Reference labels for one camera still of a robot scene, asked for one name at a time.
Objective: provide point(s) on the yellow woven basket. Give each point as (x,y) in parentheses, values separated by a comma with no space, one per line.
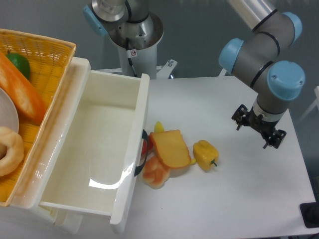
(49,60)

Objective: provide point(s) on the white chair frame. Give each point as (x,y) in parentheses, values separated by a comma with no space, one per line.
(312,106)

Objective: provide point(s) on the green lime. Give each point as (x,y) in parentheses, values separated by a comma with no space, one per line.
(20,62)

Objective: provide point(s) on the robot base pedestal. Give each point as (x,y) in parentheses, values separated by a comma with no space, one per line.
(136,33)

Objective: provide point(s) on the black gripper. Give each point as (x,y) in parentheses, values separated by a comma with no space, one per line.
(266,129)

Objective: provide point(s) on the black device at edge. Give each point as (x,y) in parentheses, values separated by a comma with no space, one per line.
(310,214)

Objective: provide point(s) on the toast bread slice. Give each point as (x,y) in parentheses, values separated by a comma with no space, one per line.
(171,149)

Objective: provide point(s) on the red tomato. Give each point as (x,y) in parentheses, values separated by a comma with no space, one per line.
(147,146)

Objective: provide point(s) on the yellow bell pepper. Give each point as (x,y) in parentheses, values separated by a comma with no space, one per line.
(205,154)

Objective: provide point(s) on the white drawer cabinet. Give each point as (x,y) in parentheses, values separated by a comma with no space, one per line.
(25,206)

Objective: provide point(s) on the orange baguette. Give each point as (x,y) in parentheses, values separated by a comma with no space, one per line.
(24,95)

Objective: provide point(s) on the yellow banana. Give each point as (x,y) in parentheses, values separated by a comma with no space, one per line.
(158,127)

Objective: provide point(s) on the white plate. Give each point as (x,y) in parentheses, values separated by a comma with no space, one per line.
(8,112)

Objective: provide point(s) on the beige bagel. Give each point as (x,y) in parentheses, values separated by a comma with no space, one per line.
(14,150)

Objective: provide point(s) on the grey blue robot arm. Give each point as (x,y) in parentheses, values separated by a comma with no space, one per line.
(253,63)

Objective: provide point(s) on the white open drawer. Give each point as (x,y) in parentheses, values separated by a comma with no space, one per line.
(96,168)

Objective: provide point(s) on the braided bread roll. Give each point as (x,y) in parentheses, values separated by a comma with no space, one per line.
(155,174)

